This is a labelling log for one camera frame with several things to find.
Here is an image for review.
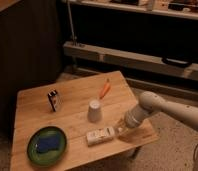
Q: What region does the grey metal shelf beam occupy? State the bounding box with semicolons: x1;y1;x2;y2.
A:
63;41;198;81

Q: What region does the wooden table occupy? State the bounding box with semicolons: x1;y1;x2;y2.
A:
10;71;158;171

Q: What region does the white bottle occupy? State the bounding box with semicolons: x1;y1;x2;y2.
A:
86;126;115;146

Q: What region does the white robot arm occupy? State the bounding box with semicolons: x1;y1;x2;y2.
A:
114;91;198;171

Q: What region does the blue sponge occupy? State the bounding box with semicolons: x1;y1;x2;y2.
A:
36;134;60;153

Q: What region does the small black white box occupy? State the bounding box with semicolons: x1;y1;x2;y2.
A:
47;90;62;112

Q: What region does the upper shelf with items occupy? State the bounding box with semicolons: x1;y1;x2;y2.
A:
61;0;198;20

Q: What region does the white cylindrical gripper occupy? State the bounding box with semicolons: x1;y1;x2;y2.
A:
114;105;151;136

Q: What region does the orange carrot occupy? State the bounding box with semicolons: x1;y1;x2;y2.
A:
99;79;111;99

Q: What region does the white upside-down cup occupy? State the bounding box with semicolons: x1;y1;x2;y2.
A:
87;99;102;123

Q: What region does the green plate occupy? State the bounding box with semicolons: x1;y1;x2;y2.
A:
26;126;67;167

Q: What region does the black handle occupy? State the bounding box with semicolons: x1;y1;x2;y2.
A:
161;58;193;68

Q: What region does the metal vertical pole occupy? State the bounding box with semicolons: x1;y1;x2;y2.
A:
66;0;77;45

